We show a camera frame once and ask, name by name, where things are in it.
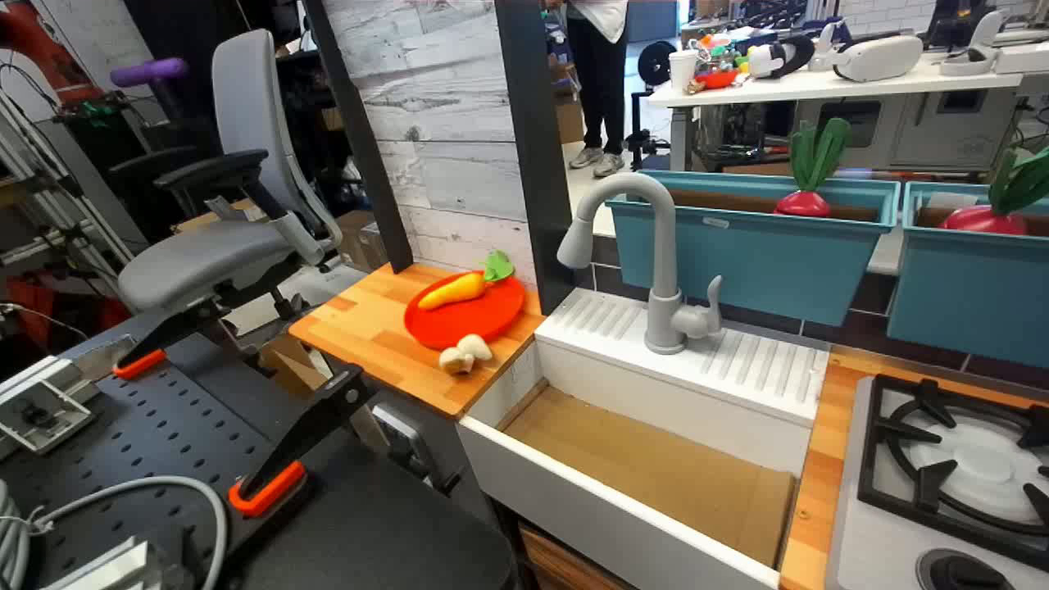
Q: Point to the grey toy faucet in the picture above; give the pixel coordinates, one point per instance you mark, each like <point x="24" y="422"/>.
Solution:
<point x="664" y="246"/>

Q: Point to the grey faucet lever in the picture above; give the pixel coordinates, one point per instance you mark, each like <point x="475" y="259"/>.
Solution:
<point x="711" y="307"/>

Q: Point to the white toy sink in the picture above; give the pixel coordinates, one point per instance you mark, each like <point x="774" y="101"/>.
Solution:
<point x="656" y="467"/>

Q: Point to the red round plate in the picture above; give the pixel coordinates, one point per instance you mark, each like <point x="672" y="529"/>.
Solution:
<point x="475" y="324"/>

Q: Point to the yellow toy carrot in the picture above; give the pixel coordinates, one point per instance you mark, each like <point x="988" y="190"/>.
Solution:
<point x="455" y="291"/>

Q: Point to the white toy mushroom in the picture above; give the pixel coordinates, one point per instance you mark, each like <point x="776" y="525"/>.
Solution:
<point x="477" y="347"/>
<point x="453" y="361"/>

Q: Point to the wooden toy kitchen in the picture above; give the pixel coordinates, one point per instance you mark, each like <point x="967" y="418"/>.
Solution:
<point x="369" y="328"/>

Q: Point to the cardboard box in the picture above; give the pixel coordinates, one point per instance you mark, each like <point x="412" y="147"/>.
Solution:
<point x="361" y="238"/>

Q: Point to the teal planter box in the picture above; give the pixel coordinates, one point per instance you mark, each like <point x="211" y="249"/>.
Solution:
<point x="754" y="262"/>
<point x="967" y="295"/>

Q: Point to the person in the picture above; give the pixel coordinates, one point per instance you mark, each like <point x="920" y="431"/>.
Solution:
<point x="602" y="74"/>

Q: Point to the black clamp with orange tip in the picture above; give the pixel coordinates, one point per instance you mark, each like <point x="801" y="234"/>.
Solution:
<point x="164" y="336"/>
<point x="303" y="434"/>

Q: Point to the white paper cup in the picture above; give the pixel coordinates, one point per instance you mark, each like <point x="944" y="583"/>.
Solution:
<point x="683" y="70"/>

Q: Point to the red bowl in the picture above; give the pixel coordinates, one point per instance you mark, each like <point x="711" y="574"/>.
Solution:
<point x="717" y="79"/>

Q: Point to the red toy radish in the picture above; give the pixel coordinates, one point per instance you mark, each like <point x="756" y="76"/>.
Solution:
<point x="983" y="220"/>
<point x="807" y="203"/>

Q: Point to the grey office chair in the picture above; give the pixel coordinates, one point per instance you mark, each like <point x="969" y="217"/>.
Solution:
<point x="197" y="262"/>

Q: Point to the white table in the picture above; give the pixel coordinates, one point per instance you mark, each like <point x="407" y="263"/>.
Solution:
<point x="819" y="88"/>

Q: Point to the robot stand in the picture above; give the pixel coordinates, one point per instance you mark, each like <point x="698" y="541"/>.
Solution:
<point x="147" y="426"/>

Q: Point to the black stove burner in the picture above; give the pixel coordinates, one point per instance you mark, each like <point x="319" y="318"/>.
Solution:
<point x="926" y="483"/>

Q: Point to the silver metal block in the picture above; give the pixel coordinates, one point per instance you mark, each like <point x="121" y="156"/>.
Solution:
<point x="115" y="569"/>

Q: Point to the black stove knob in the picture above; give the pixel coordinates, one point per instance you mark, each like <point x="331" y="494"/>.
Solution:
<point x="963" y="572"/>

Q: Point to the aluminium frame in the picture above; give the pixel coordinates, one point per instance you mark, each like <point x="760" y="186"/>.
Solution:
<point x="49" y="205"/>

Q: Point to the silver metal bracket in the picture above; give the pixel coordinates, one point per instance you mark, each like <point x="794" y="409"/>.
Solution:
<point x="41" y="406"/>

